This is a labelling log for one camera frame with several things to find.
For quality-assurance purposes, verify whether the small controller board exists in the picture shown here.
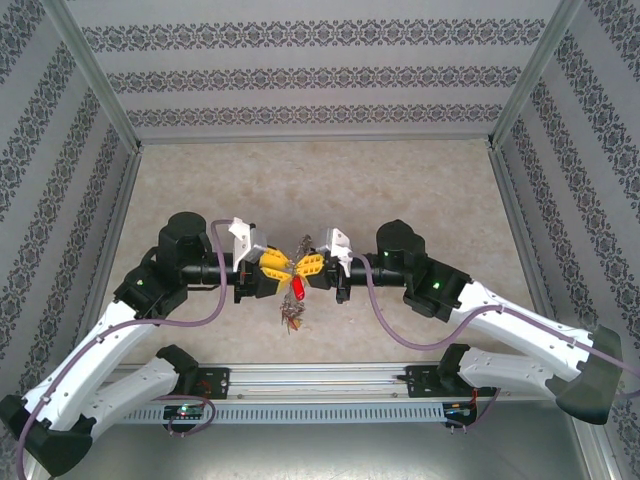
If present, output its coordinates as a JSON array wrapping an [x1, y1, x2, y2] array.
[[442, 401, 477, 419], [163, 404, 207, 422]]

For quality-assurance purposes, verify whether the aluminium frame beam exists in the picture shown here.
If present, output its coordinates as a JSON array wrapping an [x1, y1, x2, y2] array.
[[485, 142, 621, 480], [134, 133, 496, 147], [24, 144, 145, 480]]

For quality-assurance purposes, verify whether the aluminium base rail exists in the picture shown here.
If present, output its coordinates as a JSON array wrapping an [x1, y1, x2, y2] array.
[[112, 363, 504, 402]]

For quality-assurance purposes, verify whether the slotted grey cable duct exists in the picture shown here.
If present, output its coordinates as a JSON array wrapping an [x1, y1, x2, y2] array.
[[117, 402, 481, 425]]

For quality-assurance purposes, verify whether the aluminium frame post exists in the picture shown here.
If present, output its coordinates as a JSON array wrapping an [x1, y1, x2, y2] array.
[[39, 0, 146, 154], [484, 0, 586, 151]]

